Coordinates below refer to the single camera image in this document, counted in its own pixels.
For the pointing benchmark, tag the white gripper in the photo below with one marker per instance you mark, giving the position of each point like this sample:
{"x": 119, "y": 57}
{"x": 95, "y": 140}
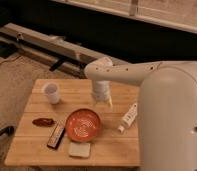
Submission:
{"x": 101, "y": 91}

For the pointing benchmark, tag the white bottle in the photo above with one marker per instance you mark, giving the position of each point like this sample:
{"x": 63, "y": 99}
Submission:
{"x": 128, "y": 118}

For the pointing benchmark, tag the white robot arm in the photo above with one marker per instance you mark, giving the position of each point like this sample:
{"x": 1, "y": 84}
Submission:
{"x": 167, "y": 110}

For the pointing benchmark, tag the orange bowl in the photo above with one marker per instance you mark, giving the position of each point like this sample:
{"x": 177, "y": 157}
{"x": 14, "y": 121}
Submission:
{"x": 83, "y": 125}

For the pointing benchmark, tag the white plastic cup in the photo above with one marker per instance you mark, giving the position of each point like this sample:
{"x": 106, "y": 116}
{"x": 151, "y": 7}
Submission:
{"x": 51, "y": 91}

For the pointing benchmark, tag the pale sponge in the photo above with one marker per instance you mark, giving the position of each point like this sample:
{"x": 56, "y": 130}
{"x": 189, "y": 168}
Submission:
{"x": 79, "y": 149}

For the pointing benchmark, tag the dark snack bar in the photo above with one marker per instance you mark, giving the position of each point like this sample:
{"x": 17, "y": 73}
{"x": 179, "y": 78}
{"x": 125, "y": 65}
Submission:
{"x": 56, "y": 137}

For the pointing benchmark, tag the dark red chili pepper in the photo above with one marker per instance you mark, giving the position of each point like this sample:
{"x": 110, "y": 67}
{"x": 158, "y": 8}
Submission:
{"x": 43, "y": 122}

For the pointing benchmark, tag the black leg at left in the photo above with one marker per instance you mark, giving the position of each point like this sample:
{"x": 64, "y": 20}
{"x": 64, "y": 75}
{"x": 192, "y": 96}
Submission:
{"x": 9, "y": 130}

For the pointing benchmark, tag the black device on floor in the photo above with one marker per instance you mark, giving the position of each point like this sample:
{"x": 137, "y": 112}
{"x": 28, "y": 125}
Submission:
{"x": 7, "y": 49}

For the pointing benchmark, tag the long metal rail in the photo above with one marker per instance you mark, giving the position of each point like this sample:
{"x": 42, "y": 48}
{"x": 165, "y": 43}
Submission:
{"x": 57, "y": 45}

